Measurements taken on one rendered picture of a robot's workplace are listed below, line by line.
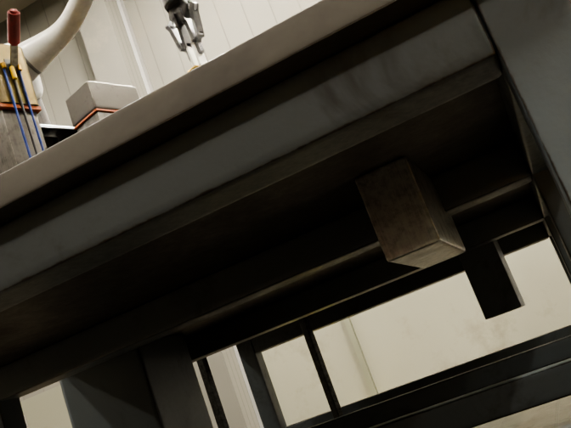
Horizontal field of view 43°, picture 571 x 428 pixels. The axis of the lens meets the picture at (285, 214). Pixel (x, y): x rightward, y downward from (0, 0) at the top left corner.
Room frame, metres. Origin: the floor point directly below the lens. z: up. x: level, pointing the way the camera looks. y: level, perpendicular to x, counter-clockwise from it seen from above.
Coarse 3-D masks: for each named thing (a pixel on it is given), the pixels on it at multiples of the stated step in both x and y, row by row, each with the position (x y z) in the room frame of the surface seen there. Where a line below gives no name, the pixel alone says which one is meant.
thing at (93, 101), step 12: (84, 84) 1.28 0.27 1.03; (96, 84) 1.29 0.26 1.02; (108, 84) 1.32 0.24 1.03; (72, 96) 1.31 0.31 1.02; (84, 96) 1.29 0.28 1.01; (96, 96) 1.29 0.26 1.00; (108, 96) 1.31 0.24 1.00; (120, 96) 1.33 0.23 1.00; (132, 96) 1.36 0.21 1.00; (72, 108) 1.32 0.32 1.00; (84, 108) 1.30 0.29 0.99; (96, 108) 1.28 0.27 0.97; (108, 108) 1.30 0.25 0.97; (120, 108) 1.33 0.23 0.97; (72, 120) 1.32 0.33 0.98; (84, 120) 1.30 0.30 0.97; (96, 120) 1.29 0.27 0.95
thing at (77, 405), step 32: (128, 352) 2.18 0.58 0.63; (160, 352) 2.28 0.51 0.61; (64, 384) 2.25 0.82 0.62; (96, 384) 2.22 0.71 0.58; (128, 384) 2.19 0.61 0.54; (160, 384) 2.22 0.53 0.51; (192, 384) 2.41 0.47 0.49; (96, 416) 2.23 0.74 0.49; (128, 416) 2.19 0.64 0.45; (160, 416) 2.17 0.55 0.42; (192, 416) 2.34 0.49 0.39
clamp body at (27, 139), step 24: (0, 48) 1.11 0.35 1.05; (0, 72) 1.10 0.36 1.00; (24, 72) 1.13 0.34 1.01; (0, 96) 1.09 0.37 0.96; (24, 96) 1.12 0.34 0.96; (0, 120) 1.10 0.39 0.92; (24, 120) 1.12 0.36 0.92; (0, 144) 1.11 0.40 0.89; (24, 144) 1.11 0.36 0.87; (0, 168) 1.12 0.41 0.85
